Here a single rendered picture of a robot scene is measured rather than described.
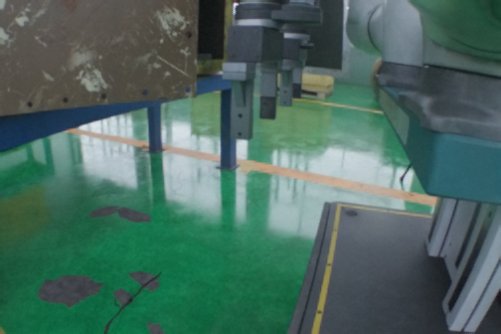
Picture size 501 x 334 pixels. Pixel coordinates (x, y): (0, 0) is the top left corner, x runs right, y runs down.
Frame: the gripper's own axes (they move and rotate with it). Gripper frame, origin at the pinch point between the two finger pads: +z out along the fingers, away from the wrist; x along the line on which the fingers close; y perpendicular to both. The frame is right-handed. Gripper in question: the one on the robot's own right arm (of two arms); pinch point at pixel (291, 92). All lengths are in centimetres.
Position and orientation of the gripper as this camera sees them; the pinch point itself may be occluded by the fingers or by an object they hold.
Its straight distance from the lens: 74.9
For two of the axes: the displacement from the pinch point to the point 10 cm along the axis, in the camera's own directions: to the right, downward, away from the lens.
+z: -0.3, 9.3, 3.6
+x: 3.1, -3.3, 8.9
